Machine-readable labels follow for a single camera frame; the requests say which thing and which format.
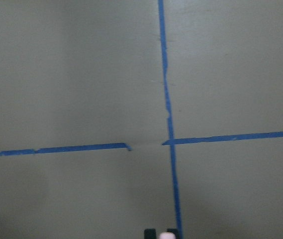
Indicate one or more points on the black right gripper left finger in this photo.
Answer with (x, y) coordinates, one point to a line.
(149, 234)

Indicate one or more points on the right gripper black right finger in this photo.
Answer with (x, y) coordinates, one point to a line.
(173, 231)

